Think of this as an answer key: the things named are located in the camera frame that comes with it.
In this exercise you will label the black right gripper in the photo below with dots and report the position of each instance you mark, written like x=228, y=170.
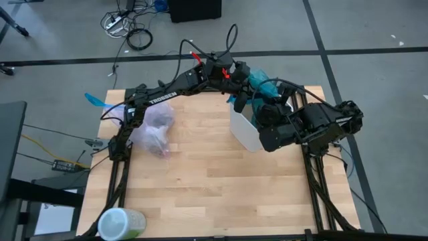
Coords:
x=271, y=114

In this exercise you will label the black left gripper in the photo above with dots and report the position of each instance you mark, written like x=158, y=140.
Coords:
x=239, y=75

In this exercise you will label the teal trash bag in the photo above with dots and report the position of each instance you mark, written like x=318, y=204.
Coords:
x=262, y=83

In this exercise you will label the white plastic trash bin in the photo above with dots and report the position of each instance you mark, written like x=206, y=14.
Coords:
x=244, y=130

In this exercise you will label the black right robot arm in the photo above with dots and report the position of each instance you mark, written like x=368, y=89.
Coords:
x=317, y=125

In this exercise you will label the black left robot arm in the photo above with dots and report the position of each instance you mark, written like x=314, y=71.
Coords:
x=160, y=95

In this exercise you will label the black spring clamp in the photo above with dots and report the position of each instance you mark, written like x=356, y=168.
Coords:
x=162, y=83

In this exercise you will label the black box on floor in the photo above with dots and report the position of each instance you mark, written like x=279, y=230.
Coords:
x=194, y=10

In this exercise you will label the white power strip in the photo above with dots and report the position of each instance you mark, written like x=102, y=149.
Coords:
x=113, y=22

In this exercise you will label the silver mounting plate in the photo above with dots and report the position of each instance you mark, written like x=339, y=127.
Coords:
x=95, y=143

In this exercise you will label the white cylindrical wipes canister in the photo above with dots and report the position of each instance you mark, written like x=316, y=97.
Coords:
x=120, y=224

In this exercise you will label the black chair leg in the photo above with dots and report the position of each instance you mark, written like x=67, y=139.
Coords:
x=15, y=24

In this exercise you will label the black caster foot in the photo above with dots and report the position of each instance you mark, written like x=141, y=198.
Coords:
x=8, y=70

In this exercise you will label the white board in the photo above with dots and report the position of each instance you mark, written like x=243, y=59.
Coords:
x=57, y=219

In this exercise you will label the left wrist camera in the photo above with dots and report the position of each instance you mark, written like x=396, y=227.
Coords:
x=240, y=102

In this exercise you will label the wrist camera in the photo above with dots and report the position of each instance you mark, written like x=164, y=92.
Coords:
x=288, y=92
x=240, y=102

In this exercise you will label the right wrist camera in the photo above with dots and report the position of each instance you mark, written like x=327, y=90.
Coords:
x=288, y=92

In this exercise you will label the black aluminium table frame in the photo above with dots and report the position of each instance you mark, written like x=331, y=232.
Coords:
x=123, y=177

